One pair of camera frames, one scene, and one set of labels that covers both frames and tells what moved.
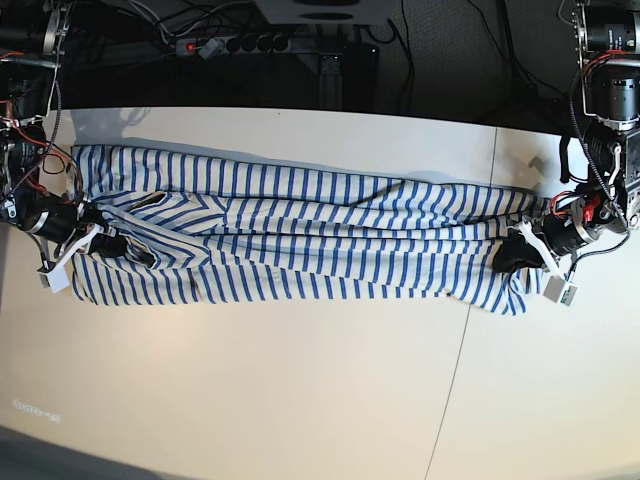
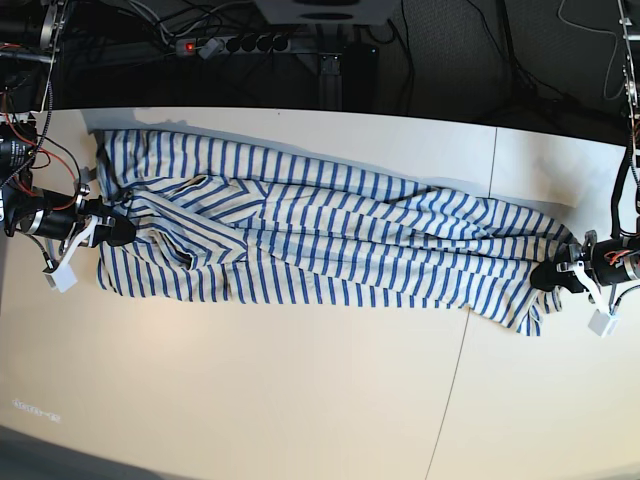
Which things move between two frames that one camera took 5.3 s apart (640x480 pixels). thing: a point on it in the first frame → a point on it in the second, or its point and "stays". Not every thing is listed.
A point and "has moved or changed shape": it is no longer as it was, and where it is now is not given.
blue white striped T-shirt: x=227 y=229 has moved or changed shape
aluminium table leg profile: x=331 y=81 stays
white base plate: x=329 y=11 stays
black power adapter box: x=360 y=69 stays
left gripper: x=576 y=218 → x=608 y=262
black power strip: x=210 y=46 stays
